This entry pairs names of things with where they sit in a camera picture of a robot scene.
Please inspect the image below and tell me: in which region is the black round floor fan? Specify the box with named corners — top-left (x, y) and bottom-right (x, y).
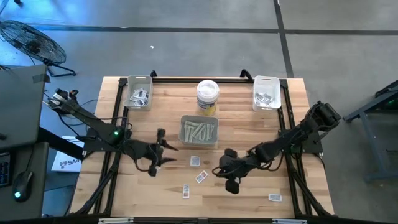
top-left (0, 19), bottom-right (77, 78)

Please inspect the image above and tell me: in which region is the light grey plastic bin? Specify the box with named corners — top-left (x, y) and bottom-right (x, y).
top-left (178, 114), bottom-right (220, 147)
top-left (123, 74), bottom-right (154, 112)

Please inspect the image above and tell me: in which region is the grey tape piece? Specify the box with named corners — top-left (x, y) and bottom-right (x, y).
top-left (32, 73), bottom-right (51, 84)

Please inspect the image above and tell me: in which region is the black computer mouse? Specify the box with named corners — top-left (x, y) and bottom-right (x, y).
top-left (11, 170), bottom-right (34, 203)

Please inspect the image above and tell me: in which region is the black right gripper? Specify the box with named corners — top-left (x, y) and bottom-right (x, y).
top-left (212, 148), bottom-right (249, 195)

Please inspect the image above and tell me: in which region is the yellow white Lysol wipes canister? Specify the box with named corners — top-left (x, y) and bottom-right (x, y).
top-left (195, 79), bottom-right (220, 117)

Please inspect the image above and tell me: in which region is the white paper with logo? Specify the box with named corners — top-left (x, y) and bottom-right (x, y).
top-left (50, 134), bottom-right (85, 174)

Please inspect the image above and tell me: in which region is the blue grey metal stand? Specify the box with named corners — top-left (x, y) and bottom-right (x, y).
top-left (343, 79), bottom-right (398, 183)

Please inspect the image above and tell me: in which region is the white plastic bin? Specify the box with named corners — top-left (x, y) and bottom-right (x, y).
top-left (252, 75), bottom-right (282, 113)

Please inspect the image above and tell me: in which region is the black keyboard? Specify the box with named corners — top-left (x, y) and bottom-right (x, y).
top-left (0, 151), bottom-right (12, 189)

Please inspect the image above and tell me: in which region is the white label strip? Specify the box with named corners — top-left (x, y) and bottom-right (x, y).
top-left (98, 217), bottom-right (134, 224)
top-left (272, 218), bottom-right (308, 224)

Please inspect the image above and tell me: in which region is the grey desk panel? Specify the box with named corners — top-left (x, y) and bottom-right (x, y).
top-left (0, 64), bottom-right (48, 151)

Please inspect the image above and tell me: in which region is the black support bar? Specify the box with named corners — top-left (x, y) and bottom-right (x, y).
top-left (37, 126), bottom-right (86, 161)

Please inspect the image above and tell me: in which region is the dark grey side desk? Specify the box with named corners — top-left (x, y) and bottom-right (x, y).
top-left (0, 142), bottom-right (50, 220)

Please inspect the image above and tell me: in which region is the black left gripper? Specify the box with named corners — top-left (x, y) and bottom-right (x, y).
top-left (135, 128), bottom-right (180, 177)

